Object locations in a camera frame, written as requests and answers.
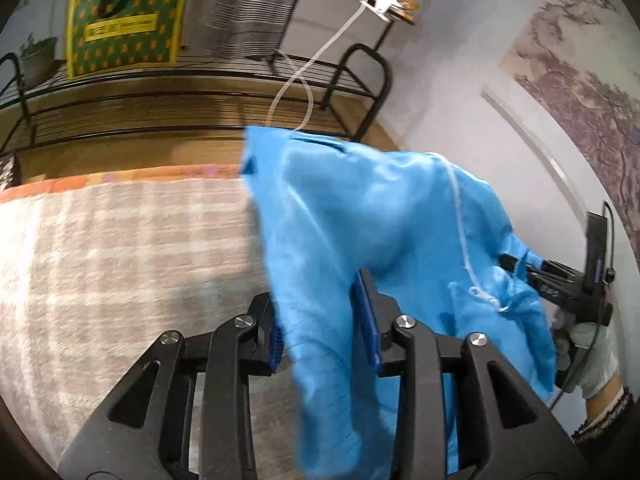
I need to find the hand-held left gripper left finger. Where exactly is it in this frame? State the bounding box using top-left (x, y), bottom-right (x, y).
top-left (60, 294), bottom-right (278, 480)

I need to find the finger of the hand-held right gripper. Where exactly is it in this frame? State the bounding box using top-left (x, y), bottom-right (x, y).
top-left (497, 252), bottom-right (577, 287)

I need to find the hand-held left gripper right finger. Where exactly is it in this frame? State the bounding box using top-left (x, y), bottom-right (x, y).
top-left (350, 268), bottom-right (586, 480)

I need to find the large blue striped garment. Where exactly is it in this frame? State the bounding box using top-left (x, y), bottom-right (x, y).
top-left (242, 125), bottom-right (558, 480)

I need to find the person's right hand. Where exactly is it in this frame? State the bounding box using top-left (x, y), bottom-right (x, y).
top-left (552, 305), bottom-right (623, 401)

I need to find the beige plaid blanket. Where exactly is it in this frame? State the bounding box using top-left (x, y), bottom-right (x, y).
top-left (0, 175), bottom-right (311, 461)

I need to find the black metal rack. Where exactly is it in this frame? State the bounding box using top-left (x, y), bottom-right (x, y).
top-left (0, 0), bottom-right (393, 153)

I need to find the orange patterned sheet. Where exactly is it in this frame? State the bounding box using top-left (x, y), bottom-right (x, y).
top-left (0, 162), bottom-right (251, 206)

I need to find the white clip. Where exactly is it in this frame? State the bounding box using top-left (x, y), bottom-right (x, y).
top-left (360, 0), bottom-right (421, 26)

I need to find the grey plaid cloth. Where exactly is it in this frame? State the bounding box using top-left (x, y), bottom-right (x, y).
top-left (192, 0), bottom-right (313, 61)

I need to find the yellow green patterned box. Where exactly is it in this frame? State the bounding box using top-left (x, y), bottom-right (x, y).
top-left (65, 0), bottom-right (193, 81)

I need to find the potted plant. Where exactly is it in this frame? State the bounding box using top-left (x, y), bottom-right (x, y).
top-left (17, 32), bottom-right (58, 88)

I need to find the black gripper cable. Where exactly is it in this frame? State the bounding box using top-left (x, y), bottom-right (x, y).
top-left (547, 200), bottom-right (616, 406)

